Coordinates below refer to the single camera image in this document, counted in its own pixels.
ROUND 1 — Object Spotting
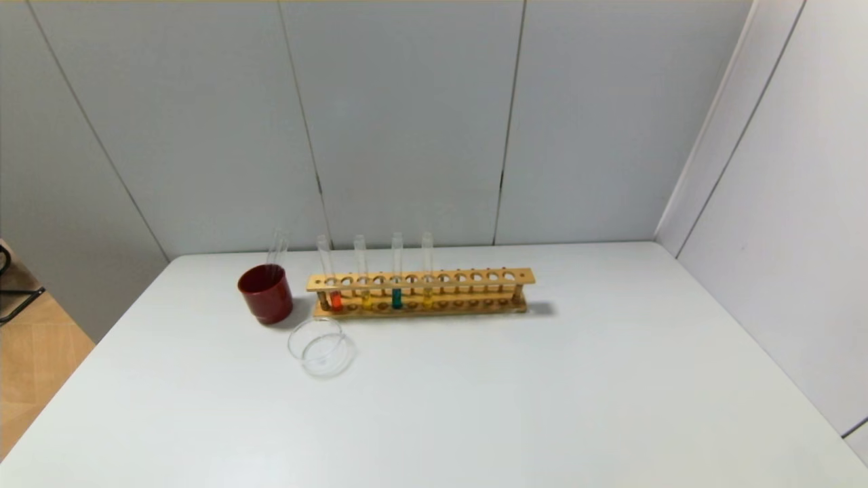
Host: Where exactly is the empty glass test tube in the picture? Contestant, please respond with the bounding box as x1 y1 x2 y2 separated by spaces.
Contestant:
267 228 290 268

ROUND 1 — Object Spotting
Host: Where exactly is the wooden test tube rack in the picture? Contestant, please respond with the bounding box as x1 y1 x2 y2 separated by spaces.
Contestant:
306 268 536 319

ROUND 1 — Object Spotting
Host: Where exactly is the yellow pigment test tube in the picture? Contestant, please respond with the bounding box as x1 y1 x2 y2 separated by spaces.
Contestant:
421 232 435 309
353 235 373 310

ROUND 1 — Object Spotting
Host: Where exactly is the clear glass petri dish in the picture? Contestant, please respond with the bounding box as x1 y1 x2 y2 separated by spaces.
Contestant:
288 317 357 378

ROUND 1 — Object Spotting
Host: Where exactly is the black metal frame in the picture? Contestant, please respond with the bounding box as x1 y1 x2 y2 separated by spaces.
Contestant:
0 243 46 325

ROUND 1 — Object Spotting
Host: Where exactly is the dark red cup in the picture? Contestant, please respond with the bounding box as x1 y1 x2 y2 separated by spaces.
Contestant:
237 264 294 325

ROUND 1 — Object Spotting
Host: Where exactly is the teal pigment test tube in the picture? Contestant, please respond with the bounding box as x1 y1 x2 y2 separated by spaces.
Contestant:
391 232 404 310

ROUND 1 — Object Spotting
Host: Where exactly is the red pigment test tube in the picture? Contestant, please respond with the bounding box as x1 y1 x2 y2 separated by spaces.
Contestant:
316 235 344 312

